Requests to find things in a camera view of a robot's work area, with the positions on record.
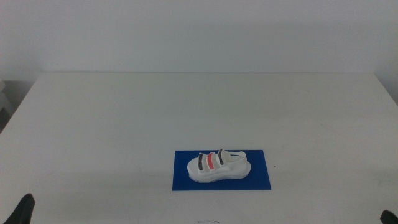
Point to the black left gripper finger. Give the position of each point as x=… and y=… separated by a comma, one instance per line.
x=23, y=211

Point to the blue rectangular mat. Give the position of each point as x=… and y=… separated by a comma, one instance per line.
x=261, y=183

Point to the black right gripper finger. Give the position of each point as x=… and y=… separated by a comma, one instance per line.
x=390, y=217

